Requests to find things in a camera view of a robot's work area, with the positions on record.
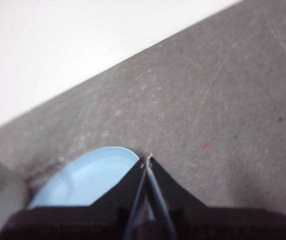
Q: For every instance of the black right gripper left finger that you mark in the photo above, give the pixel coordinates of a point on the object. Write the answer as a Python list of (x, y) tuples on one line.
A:
[(82, 222)]

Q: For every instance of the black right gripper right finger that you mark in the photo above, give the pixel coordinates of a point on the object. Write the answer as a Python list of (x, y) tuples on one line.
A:
[(208, 225)]

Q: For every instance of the blue round plate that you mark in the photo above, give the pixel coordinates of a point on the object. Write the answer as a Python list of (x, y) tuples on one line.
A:
[(82, 180)]

